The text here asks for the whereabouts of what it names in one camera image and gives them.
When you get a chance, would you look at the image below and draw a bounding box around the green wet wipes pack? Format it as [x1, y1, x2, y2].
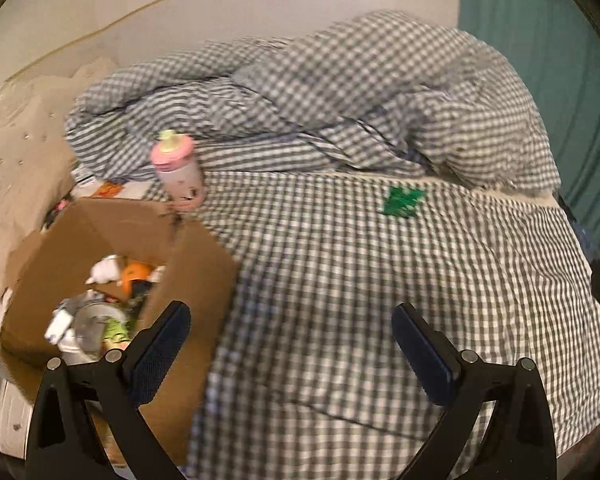
[102, 318, 131, 344]

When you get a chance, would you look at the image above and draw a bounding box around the teal curtain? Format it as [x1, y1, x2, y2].
[460, 0, 600, 248]

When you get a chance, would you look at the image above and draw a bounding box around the brown cardboard box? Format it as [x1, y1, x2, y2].
[0, 196, 240, 466]

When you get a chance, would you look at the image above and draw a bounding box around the green toy piece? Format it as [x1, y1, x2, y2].
[381, 186, 426, 218]

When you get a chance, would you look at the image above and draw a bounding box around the white tissue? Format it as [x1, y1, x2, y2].
[85, 255, 124, 285]

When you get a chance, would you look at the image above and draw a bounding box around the white tape roll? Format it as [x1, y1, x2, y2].
[58, 302, 128, 365]

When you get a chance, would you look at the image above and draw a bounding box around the pink baby bottle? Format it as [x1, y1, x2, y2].
[150, 130, 206, 211]

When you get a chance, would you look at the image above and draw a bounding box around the small orange fruit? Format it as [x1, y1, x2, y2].
[119, 261, 155, 297]

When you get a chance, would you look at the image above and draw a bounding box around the white bedside drawer cabinet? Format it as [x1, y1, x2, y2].
[0, 361, 32, 460]

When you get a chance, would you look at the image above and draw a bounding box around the gingham checked duvet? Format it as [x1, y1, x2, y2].
[65, 11, 560, 194]

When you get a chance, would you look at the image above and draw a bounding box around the gingham checked bed sheet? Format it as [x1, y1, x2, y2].
[144, 167, 600, 480]

